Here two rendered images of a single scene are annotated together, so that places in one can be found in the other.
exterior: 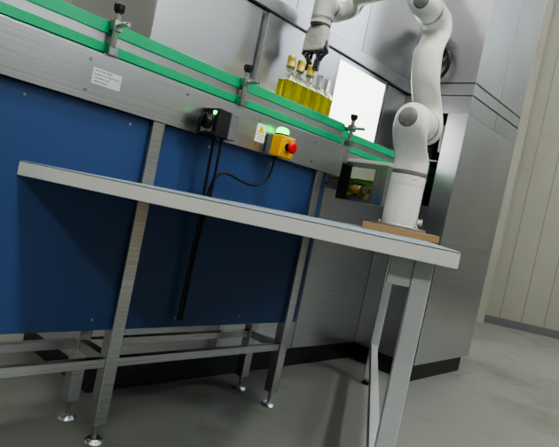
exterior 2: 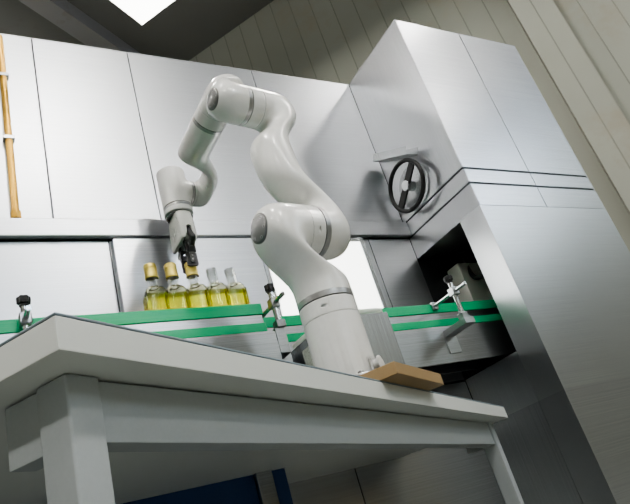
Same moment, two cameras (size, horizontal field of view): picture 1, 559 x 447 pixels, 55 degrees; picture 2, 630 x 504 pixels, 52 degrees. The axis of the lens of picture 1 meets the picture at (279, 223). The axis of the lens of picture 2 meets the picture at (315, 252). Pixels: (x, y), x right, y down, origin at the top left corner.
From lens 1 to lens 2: 0.99 m
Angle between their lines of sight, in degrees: 30
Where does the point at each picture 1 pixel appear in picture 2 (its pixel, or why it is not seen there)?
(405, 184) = (315, 317)
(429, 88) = (286, 181)
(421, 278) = (53, 418)
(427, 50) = (257, 144)
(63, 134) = not seen: outside the picture
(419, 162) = (316, 277)
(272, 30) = (127, 255)
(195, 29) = (2, 304)
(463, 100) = (464, 195)
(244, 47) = (94, 292)
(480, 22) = (424, 108)
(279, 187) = not seen: hidden behind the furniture
